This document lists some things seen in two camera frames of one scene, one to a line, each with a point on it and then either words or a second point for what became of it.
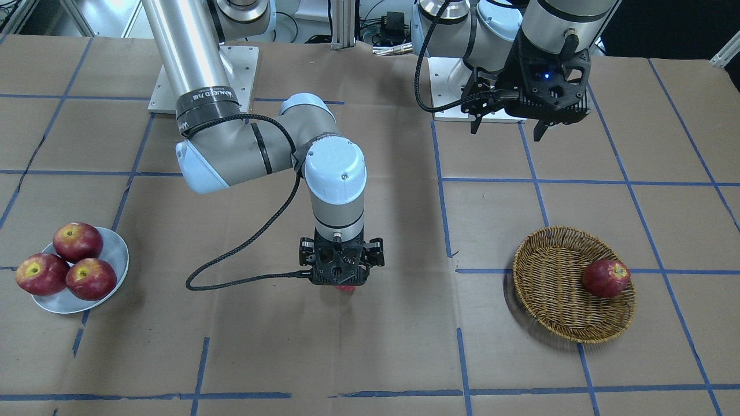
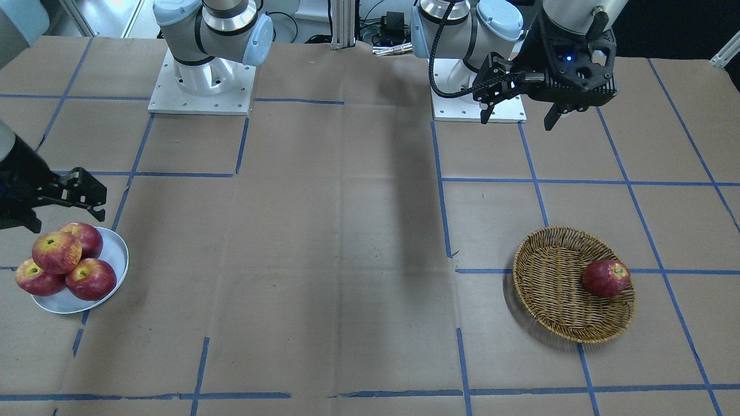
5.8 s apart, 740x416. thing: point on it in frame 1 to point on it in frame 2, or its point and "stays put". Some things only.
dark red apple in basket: [605, 278] stays put
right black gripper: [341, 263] to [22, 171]
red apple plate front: [91, 279] stays put
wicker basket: [548, 267] stays put
